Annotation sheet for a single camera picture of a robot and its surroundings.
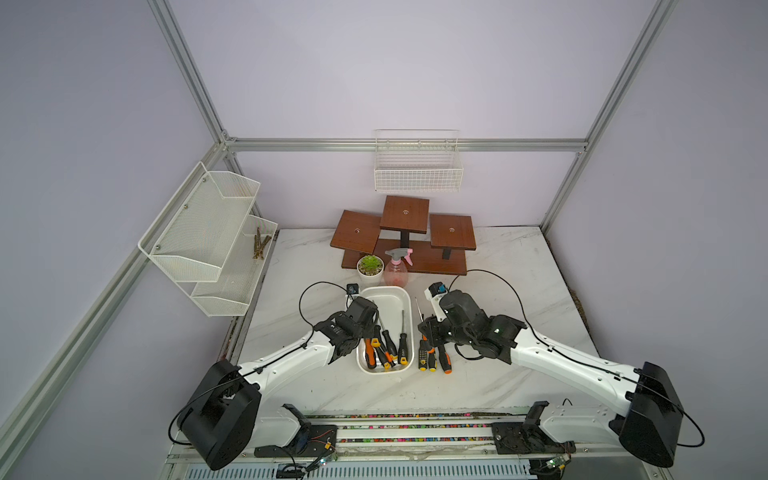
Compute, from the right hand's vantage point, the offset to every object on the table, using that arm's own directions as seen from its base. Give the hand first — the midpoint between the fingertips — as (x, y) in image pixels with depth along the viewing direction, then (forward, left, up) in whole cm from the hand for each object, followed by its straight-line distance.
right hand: (425, 329), depth 80 cm
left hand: (+6, +19, -5) cm, 20 cm away
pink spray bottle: (+23, +7, -5) cm, 25 cm away
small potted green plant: (+24, +16, -4) cm, 29 cm away
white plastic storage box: (+11, +8, -5) cm, 15 cm away
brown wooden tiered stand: (+29, -6, +3) cm, 30 cm away
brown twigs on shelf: (+31, +53, +2) cm, 62 cm away
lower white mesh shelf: (+22, +57, -1) cm, 61 cm away
